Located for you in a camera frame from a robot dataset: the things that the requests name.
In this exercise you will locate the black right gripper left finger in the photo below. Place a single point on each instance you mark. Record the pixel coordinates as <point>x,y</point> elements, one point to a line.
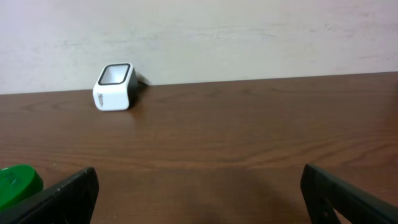
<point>71,201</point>

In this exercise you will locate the green lid jar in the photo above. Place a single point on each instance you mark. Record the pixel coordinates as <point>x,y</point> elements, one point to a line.
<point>18,183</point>

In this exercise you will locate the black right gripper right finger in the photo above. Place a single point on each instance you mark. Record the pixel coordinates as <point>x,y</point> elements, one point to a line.
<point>325,194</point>

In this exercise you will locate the white barcode scanner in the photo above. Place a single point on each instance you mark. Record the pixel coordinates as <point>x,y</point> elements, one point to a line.
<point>116,88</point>

